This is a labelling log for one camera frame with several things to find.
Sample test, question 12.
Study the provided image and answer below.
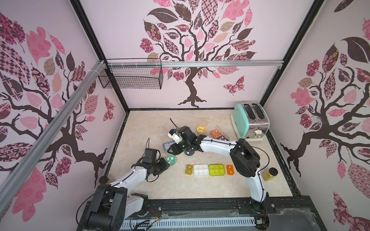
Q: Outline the magenta small pillbox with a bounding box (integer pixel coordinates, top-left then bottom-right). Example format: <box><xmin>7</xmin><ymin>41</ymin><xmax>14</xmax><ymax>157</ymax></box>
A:
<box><xmin>219</xmin><ymin>136</ymin><xmax>229</xmax><ymax>141</ymax></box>

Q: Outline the yellow round pillbox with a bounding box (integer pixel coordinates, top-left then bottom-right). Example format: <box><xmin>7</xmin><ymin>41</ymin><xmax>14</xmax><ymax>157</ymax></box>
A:
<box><xmin>196</xmin><ymin>126</ymin><xmax>207</xmax><ymax>134</ymax></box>

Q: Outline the orange small pillbox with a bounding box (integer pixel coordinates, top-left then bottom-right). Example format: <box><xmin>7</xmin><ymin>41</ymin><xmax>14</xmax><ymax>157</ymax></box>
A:
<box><xmin>210</xmin><ymin>129</ymin><xmax>223</xmax><ymax>139</ymax></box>

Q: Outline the aluminium rail bar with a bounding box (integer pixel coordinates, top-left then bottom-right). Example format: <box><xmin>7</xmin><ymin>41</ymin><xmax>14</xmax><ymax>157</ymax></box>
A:
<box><xmin>108</xmin><ymin>60</ymin><xmax>284</xmax><ymax>68</ymax></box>

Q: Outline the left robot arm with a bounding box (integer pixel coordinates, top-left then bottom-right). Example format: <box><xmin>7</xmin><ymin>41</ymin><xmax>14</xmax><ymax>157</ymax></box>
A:
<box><xmin>76</xmin><ymin>148</ymin><xmax>170</xmax><ymax>231</ymax></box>

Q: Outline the orange two-cell pillbox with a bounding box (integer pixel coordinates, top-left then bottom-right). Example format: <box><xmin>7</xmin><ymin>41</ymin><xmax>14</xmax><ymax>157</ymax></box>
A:
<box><xmin>226</xmin><ymin>165</ymin><xmax>235</xmax><ymax>176</ymax></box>

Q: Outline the brown lidded jar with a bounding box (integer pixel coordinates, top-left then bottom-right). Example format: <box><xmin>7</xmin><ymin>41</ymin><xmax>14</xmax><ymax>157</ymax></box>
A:
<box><xmin>99</xmin><ymin>175</ymin><xmax>109</xmax><ymax>184</ymax></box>

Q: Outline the left aluminium rail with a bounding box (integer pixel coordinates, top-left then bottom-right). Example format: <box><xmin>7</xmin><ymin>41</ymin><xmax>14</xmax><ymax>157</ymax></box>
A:
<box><xmin>1</xmin><ymin>61</ymin><xmax>106</xmax><ymax>214</ymax></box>

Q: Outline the mint green toaster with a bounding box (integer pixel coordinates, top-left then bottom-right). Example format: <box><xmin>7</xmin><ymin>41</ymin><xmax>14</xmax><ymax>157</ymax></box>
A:
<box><xmin>230</xmin><ymin>102</ymin><xmax>270</xmax><ymax>141</ymax></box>

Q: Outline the white square pillbox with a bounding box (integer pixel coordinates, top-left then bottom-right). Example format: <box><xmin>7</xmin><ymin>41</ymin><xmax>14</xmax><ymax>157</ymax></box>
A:
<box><xmin>193</xmin><ymin>164</ymin><xmax>209</xmax><ymax>177</ymax></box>

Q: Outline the navy round pillbox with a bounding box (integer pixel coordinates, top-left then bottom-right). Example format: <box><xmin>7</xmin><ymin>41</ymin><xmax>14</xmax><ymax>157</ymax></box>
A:
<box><xmin>184</xmin><ymin>149</ymin><xmax>195</xmax><ymax>156</ymax></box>

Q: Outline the white cable duct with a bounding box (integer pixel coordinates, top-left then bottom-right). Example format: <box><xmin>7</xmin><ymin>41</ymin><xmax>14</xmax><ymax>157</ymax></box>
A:
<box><xmin>120</xmin><ymin>217</ymin><xmax>256</xmax><ymax>231</ymax></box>

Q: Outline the green round pillbox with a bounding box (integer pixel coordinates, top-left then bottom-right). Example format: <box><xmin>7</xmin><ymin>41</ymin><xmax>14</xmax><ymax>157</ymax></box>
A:
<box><xmin>165</xmin><ymin>155</ymin><xmax>176</xmax><ymax>166</ymax></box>

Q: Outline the yellow jar black lid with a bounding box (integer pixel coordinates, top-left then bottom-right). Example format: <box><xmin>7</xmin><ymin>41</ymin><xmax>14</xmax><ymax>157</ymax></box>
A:
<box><xmin>262</xmin><ymin>167</ymin><xmax>278</xmax><ymax>182</ymax></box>

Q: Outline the yellow small pillbox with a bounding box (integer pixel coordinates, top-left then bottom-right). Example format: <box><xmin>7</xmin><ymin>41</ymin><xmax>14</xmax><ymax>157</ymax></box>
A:
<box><xmin>185</xmin><ymin>164</ymin><xmax>193</xmax><ymax>175</ymax></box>

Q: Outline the black wire basket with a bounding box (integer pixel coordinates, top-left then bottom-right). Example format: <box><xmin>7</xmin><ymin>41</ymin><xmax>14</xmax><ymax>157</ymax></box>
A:
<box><xmin>98</xmin><ymin>58</ymin><xmax>164</xmax><ymax>90</ymax></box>

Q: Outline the lime green square pillbox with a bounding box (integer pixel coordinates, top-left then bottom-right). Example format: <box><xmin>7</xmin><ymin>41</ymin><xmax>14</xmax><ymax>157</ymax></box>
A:
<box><xmin>208</xmin><ymin>164</ymin><xmax>225</xmax><ymax>177</ymax></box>

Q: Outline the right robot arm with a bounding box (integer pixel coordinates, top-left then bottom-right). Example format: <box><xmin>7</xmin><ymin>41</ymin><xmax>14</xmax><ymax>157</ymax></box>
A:
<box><xmin>167</xmin><ymin>126</ymin><xmax>267</xmax><ymax>204</ymax></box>

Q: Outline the teal rectangular pillbox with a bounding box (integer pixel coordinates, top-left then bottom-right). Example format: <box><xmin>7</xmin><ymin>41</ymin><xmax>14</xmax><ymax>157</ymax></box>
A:
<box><xmin>161</xmin><ymin>136</ymin><xmax>175</xmax><ymax>152</ymax></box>

